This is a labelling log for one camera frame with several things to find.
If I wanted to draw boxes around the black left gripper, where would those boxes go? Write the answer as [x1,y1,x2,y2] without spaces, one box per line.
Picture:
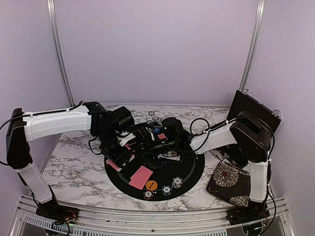
[95,129,132,169]

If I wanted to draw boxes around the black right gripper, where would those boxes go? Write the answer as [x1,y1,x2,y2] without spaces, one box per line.
[129,135,177,161]

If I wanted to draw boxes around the face up community card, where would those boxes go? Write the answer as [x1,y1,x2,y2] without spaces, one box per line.
[161,151,181,161]

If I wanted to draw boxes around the blue small blind button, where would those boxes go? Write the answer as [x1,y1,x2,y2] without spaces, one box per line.
[153,127,161,134]

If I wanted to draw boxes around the red playing card deck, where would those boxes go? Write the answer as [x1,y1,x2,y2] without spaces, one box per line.
[106,159,122,172]

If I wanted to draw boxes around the blue orange chip stack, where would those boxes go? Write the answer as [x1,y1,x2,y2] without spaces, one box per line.
[172,177,183,189]

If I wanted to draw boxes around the green chip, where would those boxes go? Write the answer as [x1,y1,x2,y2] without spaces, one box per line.
[161,185,172,196]

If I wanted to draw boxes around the orange big blind button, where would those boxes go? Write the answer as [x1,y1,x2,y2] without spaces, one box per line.
[145,180,158,191]

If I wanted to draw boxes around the red chip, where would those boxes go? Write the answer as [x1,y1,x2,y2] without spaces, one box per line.
[143,190,154,201]

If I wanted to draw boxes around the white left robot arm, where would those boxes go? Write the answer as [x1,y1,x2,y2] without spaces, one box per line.
[6,101,135,219]

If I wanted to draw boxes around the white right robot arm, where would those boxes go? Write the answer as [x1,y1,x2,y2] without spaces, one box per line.
[143,111,277,220]

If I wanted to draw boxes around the blue orange chips on marble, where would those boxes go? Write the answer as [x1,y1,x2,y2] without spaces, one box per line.
[152,117,161,123]

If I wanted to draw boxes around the round black poker mat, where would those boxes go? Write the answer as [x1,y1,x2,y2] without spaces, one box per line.
[104,122,205,201]

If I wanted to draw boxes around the floral fabric pouch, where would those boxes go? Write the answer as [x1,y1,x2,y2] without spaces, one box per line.
[206,161,251,207]

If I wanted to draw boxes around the black poker chip case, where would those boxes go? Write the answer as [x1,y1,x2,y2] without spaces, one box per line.
[218,90,282,168]

